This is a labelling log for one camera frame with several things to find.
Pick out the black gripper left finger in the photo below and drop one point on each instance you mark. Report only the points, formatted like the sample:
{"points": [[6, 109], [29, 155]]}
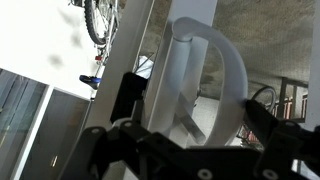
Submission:
{"points": [[100, 150]]}

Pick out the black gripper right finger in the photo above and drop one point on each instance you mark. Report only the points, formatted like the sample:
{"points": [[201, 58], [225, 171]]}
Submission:
{"points": [[280, 143]]}

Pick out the white screen door stile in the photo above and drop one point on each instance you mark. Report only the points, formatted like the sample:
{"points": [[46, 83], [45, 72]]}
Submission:
{"points": [[130, 43]]}

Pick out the wooden patio railing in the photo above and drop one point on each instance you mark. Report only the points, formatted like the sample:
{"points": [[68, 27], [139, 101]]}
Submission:
{"points": [[298, 106]]}

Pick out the black lockbox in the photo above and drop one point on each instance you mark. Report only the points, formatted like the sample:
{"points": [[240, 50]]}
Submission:
{"points": [[128, 90]]}

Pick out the blue white bicycle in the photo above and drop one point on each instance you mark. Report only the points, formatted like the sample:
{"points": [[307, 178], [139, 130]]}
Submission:
{"points": [[96, 30]]}

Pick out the patio wall window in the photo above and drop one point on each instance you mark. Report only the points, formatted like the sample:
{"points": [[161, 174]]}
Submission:
{"points": [[33, 126]]}

